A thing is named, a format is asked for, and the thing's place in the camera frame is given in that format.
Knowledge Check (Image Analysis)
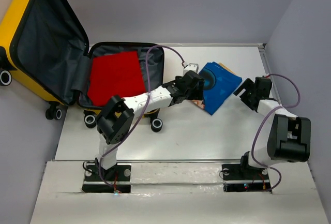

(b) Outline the blue cartoon cloth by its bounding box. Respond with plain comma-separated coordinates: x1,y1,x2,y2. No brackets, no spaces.
192,62,243,115

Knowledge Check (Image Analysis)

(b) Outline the red cloth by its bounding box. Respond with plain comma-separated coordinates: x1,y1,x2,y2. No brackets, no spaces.
87,51,146,107

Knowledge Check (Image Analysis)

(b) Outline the yellow hard-shell suitcase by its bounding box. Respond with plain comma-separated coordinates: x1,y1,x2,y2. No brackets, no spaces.
1,0,164,128

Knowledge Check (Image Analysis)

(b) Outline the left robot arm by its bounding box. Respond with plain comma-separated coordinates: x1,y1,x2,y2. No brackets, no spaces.
96,70,204,180

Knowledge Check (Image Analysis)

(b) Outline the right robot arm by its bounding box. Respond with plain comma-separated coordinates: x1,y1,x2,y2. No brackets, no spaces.
234,75,311,178

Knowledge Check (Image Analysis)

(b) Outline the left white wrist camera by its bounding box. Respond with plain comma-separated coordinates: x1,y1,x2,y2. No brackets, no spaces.
183,63,199,75

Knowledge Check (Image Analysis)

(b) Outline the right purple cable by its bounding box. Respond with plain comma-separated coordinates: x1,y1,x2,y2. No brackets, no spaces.
250,73,302,191

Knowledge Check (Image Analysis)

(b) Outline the purple cable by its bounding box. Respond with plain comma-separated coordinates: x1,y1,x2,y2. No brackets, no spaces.
250,73,302,191
99,45,187,191

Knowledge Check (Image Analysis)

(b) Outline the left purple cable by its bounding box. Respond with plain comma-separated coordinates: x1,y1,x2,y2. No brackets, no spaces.
99,45,187,191

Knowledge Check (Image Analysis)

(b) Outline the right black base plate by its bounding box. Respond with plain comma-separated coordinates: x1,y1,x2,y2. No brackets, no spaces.
219,163,271,192

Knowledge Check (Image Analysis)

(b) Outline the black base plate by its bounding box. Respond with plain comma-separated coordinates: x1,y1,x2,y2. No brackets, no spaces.
81,161,131,195
219,163,271,192

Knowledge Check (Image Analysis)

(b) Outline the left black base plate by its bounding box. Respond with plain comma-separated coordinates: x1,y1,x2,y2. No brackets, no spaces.
81,161,131,195

